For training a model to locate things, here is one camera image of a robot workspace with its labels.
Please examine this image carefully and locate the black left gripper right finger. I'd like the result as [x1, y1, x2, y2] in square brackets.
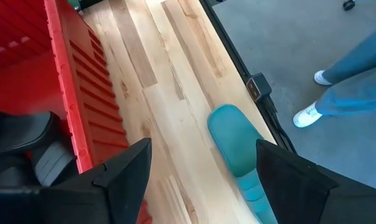
[256, 139, 376, 224]

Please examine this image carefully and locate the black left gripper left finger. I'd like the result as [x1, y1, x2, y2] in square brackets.
[0, 138, 153, 224]

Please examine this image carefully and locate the black rubber slide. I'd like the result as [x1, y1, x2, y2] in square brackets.
[0, 141, 78, 191]
[0, 110, 63, 158]

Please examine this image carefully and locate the red plastic bin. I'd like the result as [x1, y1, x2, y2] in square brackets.
[0, 0, 154, 224]

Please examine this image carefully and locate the white shoe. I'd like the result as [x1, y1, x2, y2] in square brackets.
[313, 70, 334, 86]
[292, 101, 324, 129]

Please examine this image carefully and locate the person's leg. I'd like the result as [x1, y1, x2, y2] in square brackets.
[314, 81, 376, 116]
[322, 23, 376, 85]

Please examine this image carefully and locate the black camera cable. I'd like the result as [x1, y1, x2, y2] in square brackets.
[262, 95, 298, 154]

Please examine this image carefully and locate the small black camera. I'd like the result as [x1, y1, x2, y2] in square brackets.
[245, 72, 273, 103]

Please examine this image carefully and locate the black aluminium frame rail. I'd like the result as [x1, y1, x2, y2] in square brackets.
[199, 0, 298, 155]

